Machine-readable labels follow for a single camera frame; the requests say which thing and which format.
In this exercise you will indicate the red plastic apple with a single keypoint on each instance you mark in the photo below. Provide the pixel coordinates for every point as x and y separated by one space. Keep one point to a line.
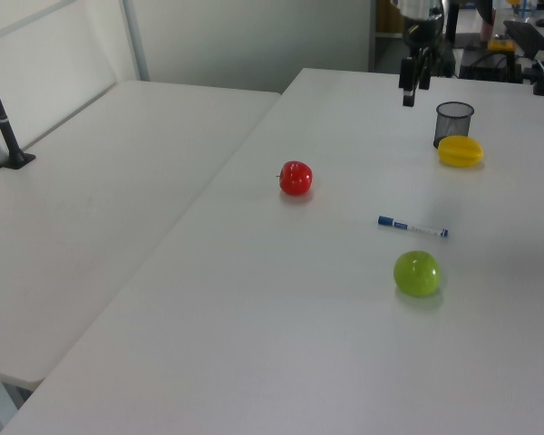
295 178

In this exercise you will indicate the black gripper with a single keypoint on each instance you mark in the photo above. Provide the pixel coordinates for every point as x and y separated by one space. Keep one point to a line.
421 34

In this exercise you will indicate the black camera pole stand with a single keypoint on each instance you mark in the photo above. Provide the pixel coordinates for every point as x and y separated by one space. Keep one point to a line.
4 127

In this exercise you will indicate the black mesh pen holder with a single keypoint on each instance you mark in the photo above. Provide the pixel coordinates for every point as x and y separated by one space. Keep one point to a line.
453 127

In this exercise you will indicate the green plastic apple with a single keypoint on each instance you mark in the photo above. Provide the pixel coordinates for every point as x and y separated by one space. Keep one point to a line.
417 274

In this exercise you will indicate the yellow box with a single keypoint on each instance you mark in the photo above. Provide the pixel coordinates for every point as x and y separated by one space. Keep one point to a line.
501 45

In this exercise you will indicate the blue-capped white marker pen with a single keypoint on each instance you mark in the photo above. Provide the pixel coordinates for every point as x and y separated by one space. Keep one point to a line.
412 227

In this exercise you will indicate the yellow plastic starfruit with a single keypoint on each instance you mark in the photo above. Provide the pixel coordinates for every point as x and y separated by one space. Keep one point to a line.
460 151

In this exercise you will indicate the brown cardboard box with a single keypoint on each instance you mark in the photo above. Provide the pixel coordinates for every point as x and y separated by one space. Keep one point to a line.
387 16

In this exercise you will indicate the white side table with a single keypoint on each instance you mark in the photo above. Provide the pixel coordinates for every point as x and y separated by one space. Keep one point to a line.
95 204

